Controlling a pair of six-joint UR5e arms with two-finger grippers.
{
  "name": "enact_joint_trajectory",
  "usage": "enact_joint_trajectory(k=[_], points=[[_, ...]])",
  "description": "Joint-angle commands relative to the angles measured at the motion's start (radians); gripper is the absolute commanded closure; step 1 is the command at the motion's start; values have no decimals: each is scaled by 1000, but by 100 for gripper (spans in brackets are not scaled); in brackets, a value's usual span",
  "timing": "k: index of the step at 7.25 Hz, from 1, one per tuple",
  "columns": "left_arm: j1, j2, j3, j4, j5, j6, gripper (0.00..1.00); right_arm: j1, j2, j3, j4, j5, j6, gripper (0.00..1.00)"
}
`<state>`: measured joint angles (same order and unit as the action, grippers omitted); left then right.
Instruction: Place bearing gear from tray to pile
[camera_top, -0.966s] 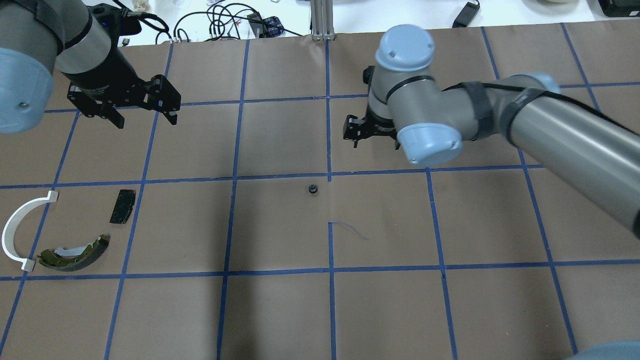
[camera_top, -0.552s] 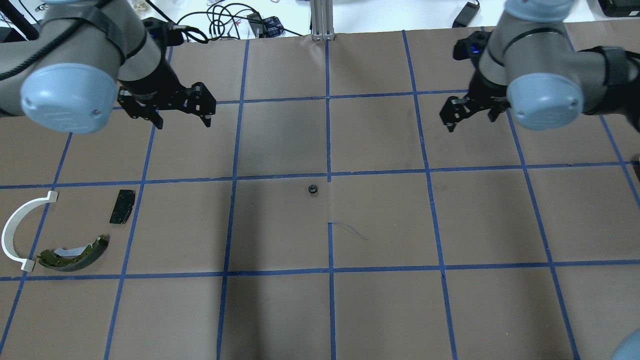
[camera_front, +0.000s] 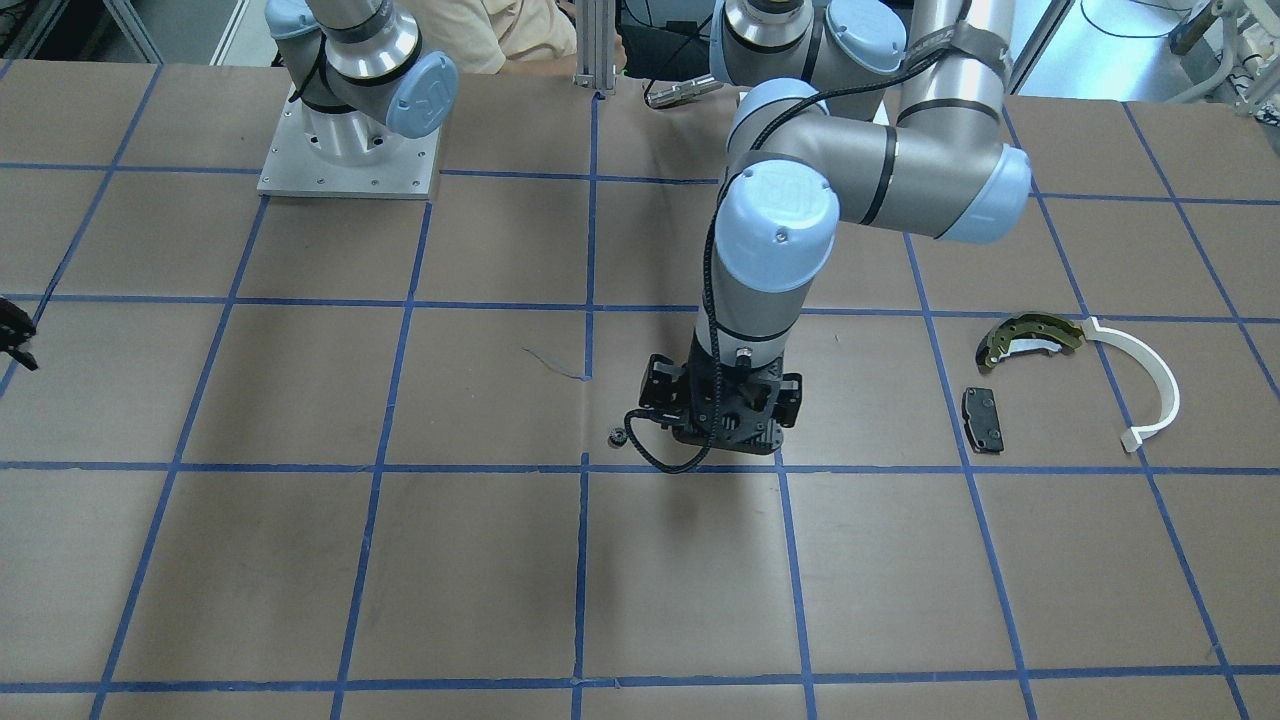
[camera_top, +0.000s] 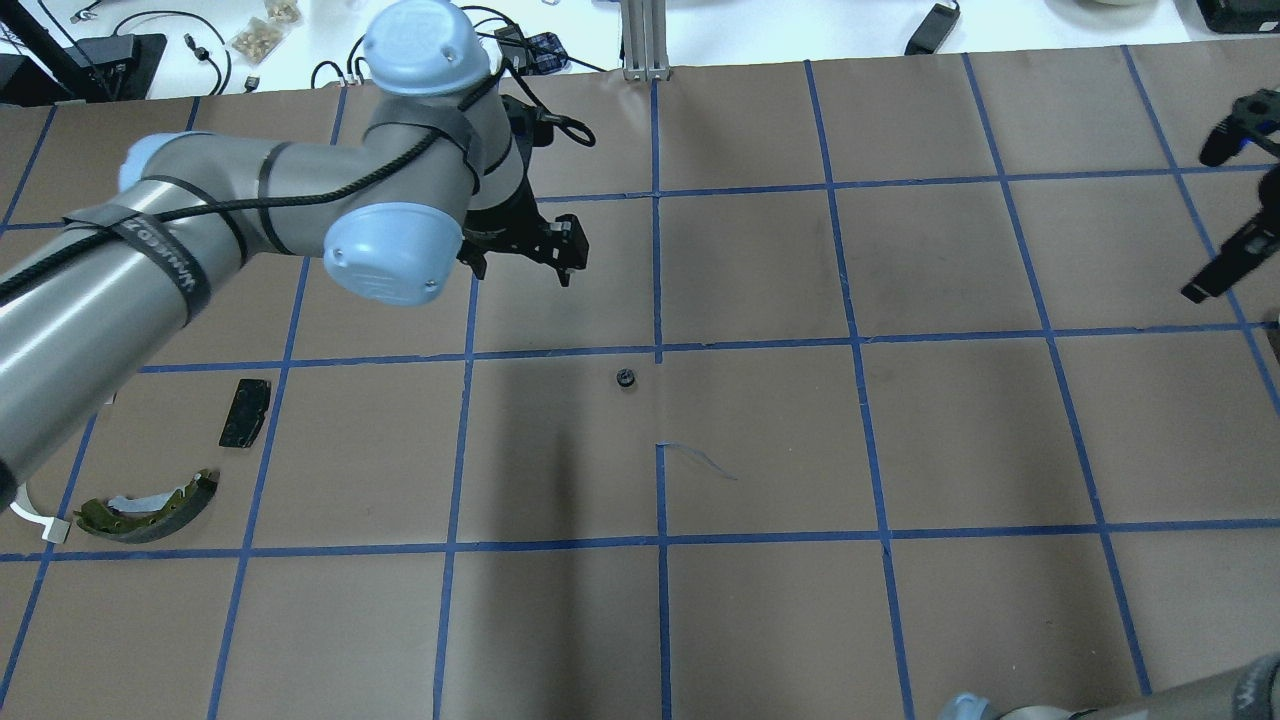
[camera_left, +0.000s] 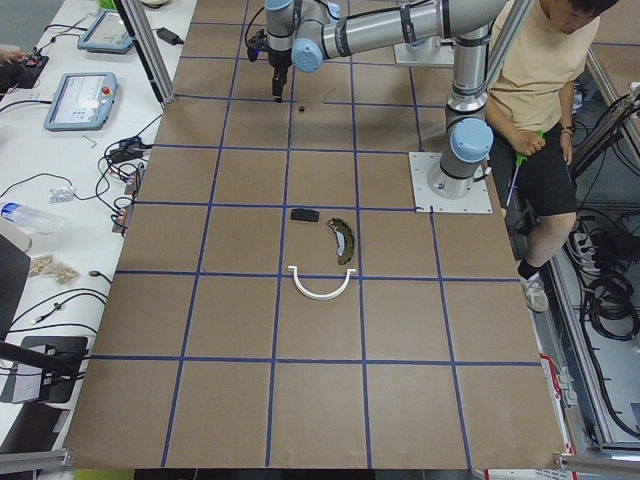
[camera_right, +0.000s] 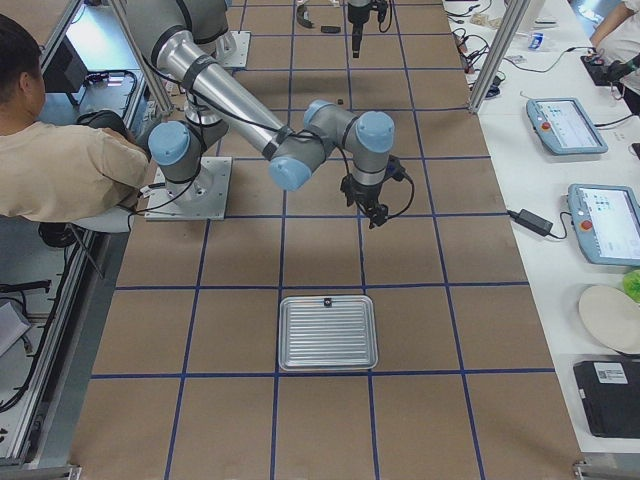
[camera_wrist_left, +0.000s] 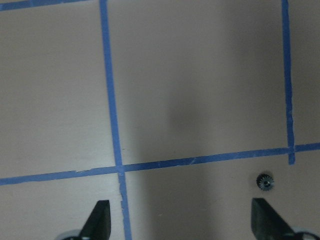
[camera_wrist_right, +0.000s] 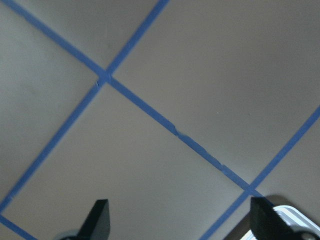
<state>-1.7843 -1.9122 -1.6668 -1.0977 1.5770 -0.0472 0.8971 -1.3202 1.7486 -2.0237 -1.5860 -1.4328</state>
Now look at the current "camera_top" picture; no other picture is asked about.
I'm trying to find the white curved plastic bracket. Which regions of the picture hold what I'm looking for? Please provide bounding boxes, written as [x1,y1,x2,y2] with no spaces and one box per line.
[9,484,70,544]

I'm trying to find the black power adapter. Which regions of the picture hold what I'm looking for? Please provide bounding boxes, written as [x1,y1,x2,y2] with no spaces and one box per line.
[902,1,961,56]

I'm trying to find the black brake pad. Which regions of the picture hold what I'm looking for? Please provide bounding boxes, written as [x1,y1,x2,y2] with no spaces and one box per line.
[218,378,273,448]

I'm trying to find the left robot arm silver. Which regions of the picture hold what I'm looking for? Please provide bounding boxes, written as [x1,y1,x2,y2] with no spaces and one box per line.
[1,1,596,503]

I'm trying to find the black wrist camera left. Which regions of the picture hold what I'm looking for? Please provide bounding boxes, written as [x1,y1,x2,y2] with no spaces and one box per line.
[500,94,556,152]

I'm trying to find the aluminium frame post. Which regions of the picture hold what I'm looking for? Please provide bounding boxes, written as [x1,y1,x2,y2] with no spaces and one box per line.
[618,0,671,82]

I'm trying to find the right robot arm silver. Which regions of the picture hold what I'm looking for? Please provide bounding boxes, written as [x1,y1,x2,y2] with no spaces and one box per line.
[937,210,1279,719]

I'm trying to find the green brake shoe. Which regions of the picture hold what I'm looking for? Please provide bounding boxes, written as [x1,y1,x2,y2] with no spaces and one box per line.
[74,468,220,544]

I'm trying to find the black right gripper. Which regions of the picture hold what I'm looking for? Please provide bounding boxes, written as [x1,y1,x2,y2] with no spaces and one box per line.
[1180,215,1279,304]

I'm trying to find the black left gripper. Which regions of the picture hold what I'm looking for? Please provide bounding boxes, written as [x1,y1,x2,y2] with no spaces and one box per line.
[458,184,589,288]

